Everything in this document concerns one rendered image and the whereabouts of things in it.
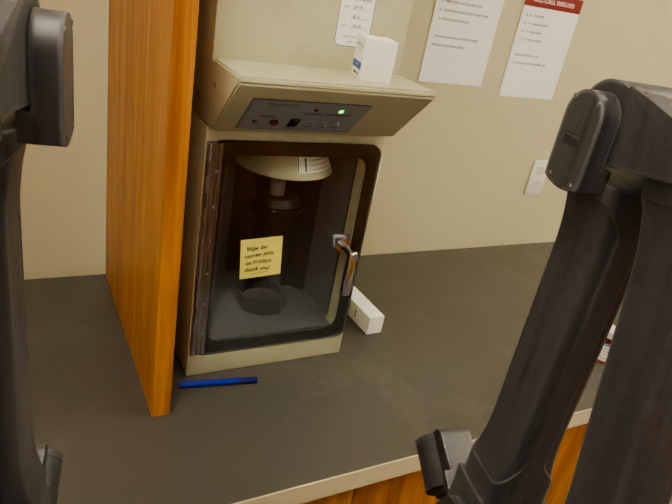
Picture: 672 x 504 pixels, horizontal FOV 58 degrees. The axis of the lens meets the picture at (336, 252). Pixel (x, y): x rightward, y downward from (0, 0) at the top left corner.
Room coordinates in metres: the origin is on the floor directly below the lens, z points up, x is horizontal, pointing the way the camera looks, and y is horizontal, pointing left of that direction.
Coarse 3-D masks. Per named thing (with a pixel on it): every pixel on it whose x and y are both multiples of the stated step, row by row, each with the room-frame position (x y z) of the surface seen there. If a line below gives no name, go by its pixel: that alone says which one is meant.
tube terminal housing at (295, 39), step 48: (240, 0) 0.91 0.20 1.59; (288, 0) 0.95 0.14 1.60; (336, 0) 0.99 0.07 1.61; (384, 0) 1.03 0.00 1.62; (240, 48) 0.91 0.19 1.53; (288, 48) 0.95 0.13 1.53; (336, 48) 0.99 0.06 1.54; (192, 144) 0.95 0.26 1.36; (192, 192) 0.93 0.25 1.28; (192, 240) 0.91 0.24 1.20; (192, 288) 0.89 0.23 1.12
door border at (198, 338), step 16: (208, 160) 0.88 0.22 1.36; (208, 176) 0.88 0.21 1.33; (208, 192) 0.88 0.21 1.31; (208, 208) 0.89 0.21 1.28; (208, 224) 0.89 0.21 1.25; (208, 240) 0.89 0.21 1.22; (208, 256) 0.89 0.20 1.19; (208, 272) 0.89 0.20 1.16; (208, 288) 0.89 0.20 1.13; (192, 336) 0.88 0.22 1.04
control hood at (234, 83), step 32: (224, 64) 0.85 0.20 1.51; (256, 64) 0.90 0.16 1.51; (224, 96) 0.83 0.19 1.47; (256, 96) 0.83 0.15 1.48; (288, 96) 0.85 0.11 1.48; (320, 96) 0.87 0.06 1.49; (352, 96) 0.89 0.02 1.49; (384, 96) 0.92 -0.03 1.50; (416, 96) 0.94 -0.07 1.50; (224, 128) 0.87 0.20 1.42; (352, 128) 0.97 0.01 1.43; (384, 128) 1.00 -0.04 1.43
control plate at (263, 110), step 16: (256, 112) 0.86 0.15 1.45; (272, 112) 0.87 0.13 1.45; (288, 112) 0.88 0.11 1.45; (304, 112) 0.89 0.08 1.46; (320, 112) 0.90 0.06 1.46; (336, 112) 0.92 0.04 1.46; (352, 112) 0.93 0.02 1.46; (240, 128) 0.88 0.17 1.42; (256, 128) 0.90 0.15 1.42; (272, 128) 0.91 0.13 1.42; (288, 128) 0.92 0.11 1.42; (304, 128) 0.93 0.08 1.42; (320, 128) 0.95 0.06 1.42; (336, 128) 0.96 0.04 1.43
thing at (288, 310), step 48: (240, 144) 0.91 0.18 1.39; (288, 144) 0.95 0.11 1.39; (336, 144) 1.00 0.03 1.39; (240, 192) 0.91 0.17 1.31; (288, 192) 0.96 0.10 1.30; (336, 192) 1.00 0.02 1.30; (240, 240) 0.92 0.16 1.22; (288, 240) 0.96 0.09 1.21; (336, 240) 1.01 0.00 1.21; (240, 288) 0.92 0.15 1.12; (288, 288) 0.97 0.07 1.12; (336, 288) 1.02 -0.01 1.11; (240, 336) 0.93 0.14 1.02; (288, 336) 0.98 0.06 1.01; (336, 336) 1.04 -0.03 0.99
